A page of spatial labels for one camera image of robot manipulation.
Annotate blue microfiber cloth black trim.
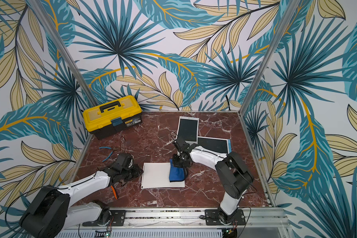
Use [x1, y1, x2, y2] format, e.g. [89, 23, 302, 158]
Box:
[169, 159, 187, 182]

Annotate white drawing tablet front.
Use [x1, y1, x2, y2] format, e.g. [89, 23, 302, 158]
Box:
[177, 116, 199, 144]

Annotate white drawing tablet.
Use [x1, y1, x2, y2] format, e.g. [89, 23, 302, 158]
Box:
[141, 163, 185, 189]
[177, 116, 199, 144]

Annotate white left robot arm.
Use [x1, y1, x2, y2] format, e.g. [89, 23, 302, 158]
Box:
[19, 153, 143, 238]

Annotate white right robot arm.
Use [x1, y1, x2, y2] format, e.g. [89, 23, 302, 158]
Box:
[169, 137, 254, 225]

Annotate blue framed drawing tablet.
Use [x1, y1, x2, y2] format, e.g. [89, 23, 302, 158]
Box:
[198, 136, 232, 154]

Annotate yellow black toolbox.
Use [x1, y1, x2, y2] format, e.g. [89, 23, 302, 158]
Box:
[83, 95, 142, 140]

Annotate orange handled cutter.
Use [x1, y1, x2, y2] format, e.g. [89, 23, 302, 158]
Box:
[111, 185, 119, 200]

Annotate blue handled pliers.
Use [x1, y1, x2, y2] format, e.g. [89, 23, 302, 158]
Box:
[99, 146, 117, 163]

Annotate left aluminium corner post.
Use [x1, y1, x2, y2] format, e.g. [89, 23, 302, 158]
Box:
[29, 0, 98, 107]

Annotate aluminium corner post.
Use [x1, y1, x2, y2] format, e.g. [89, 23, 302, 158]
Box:
[29, 0, 98, 107]
[239, 0, 300, 117]

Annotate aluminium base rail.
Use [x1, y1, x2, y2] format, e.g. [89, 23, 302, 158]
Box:
[57, 207, 295, 238]

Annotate right aluminium corner post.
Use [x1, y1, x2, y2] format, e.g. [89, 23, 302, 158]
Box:
[239, 0, 300, 117]

